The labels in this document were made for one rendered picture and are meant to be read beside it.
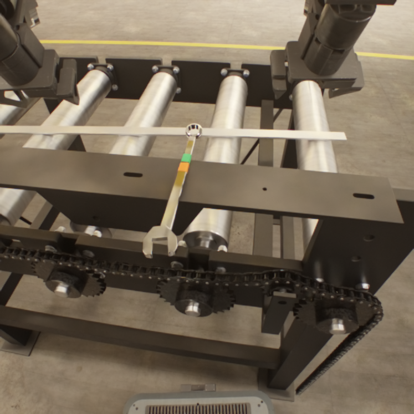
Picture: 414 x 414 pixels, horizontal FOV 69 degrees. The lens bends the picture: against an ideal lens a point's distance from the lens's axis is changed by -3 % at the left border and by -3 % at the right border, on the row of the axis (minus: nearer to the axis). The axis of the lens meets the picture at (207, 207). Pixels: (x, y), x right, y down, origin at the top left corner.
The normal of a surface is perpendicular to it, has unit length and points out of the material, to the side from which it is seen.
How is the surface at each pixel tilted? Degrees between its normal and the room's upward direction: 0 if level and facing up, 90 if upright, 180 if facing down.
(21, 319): 0
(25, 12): 90
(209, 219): 8
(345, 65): 30
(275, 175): 0
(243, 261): 0
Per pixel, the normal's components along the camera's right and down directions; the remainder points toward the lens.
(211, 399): -0.02, -0.66
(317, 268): -0.15, 0.74
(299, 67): 0.00, -0.20
